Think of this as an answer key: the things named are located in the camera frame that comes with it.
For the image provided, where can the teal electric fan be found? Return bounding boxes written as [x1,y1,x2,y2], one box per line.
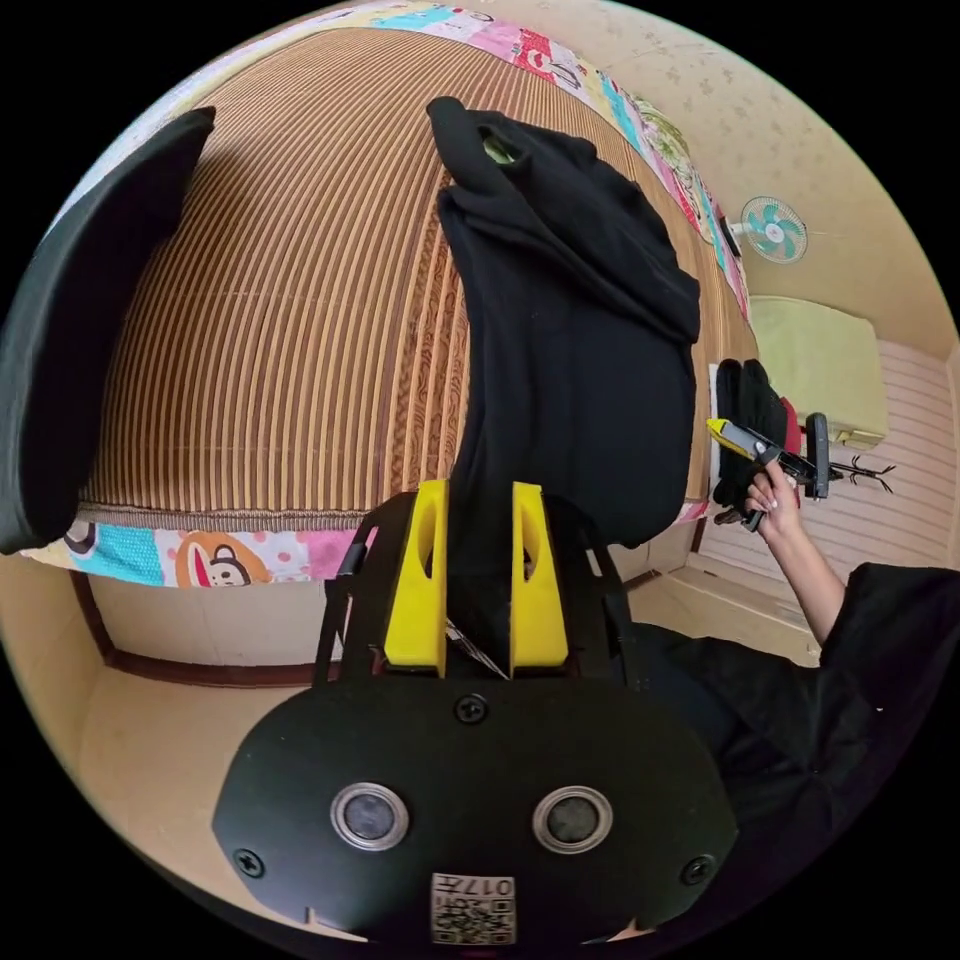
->
[740,195,811,265]

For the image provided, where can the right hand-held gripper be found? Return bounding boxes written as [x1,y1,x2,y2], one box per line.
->
[705,417,820,535]

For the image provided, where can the person's right forearm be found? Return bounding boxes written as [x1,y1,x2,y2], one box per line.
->
[766,515,854,648]

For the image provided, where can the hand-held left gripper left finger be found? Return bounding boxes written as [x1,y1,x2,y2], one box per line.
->
[383,479,450,670]

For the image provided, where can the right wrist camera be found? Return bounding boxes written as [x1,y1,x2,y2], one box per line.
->
[803,411,831,502]

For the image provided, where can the person's body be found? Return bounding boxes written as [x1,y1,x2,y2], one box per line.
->
[599,560,960,960]

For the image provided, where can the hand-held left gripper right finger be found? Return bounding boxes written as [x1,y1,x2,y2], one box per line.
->
[511,481,568,681]

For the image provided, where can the bed with woven mat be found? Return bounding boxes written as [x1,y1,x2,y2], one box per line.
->
[17,0,760,591]

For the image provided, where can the black long sleeve shirt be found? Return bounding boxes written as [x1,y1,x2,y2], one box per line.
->
[425,95,703,665]

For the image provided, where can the person's right hand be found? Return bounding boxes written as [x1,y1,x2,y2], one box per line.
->
[742,457,801,539]

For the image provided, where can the black garment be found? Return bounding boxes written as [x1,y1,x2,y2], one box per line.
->
[0,106,218,557]

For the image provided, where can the pile of clothes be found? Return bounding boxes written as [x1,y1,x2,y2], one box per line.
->
[707,357,805,527]

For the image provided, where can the dark coat stand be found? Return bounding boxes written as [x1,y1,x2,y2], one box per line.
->
[827,452,899,496]

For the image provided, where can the pale green cupboard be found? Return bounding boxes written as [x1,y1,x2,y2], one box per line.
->
[749,295,889,453]

